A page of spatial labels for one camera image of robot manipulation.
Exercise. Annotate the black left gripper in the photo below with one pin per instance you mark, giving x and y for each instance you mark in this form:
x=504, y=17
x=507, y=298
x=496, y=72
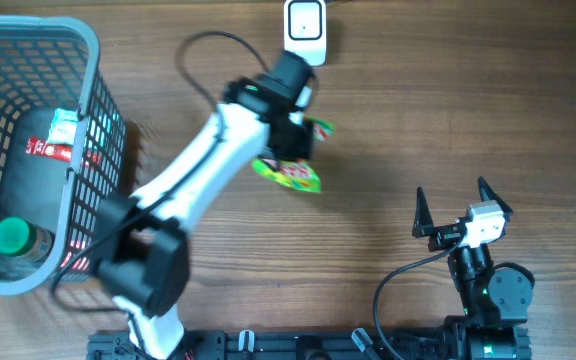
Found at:
x=304, y=145

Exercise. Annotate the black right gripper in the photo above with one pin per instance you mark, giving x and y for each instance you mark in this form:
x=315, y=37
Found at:
x=443, y=235

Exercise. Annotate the red candy bar wrapper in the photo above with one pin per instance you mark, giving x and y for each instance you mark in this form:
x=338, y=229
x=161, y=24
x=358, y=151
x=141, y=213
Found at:
x=39, y=147

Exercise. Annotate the grey plastic lattice basket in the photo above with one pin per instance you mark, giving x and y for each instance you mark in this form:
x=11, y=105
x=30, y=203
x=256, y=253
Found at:
x=48, y=63

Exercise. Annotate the teal white snack pouch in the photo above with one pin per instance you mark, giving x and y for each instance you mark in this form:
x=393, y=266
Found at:
x=63, y=127

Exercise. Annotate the green Haribo gummy bag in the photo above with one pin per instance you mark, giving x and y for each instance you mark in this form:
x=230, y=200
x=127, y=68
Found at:
x=296, y=174

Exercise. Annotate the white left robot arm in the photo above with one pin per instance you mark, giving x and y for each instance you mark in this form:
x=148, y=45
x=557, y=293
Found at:
x=141, y=255

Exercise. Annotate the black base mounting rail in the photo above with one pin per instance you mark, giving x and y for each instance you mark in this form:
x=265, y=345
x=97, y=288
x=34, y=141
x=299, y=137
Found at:
x=220, y=345

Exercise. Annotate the green lid white jar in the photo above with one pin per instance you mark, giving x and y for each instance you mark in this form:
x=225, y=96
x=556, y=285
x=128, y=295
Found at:
x=25, y=241

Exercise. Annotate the white barcode scanner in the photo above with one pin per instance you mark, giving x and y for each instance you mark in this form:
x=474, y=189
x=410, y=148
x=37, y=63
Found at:
x=305, y=29

